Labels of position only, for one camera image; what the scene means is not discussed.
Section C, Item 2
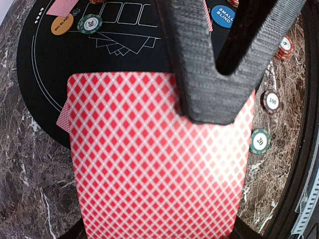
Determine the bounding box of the red poker chip stack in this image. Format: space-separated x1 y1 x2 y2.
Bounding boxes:
275 36 294 60

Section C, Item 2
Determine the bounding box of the orange big blind button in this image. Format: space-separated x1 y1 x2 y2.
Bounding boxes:
51 13 74 36

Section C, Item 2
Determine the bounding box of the round black poker mat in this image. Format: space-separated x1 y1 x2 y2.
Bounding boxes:
16 0 240 150

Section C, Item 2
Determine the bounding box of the single red-backed playing card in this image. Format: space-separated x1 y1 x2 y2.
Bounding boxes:
56 101 70 133

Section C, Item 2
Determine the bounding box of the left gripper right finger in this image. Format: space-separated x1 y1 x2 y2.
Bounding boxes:
231 217 263 239

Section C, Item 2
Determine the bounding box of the white slotted cable duct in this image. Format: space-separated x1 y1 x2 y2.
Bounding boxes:
291 172 319 239

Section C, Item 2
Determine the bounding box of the blue small blind button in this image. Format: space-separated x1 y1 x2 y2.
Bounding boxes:
211 5 235 29

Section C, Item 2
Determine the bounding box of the green poker chip stack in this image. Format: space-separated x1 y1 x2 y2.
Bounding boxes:
250 128 270 155

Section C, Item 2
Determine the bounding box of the red-backed playing card deck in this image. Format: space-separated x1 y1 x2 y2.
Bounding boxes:
67 72 255 239

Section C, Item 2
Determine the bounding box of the orange black poker chip stack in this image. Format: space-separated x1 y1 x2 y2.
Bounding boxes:
261 89 283 115

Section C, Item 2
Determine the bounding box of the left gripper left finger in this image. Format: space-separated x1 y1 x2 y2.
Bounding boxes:
58 219 86 239

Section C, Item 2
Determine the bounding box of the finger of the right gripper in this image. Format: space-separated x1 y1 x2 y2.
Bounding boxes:
155 0 305 124

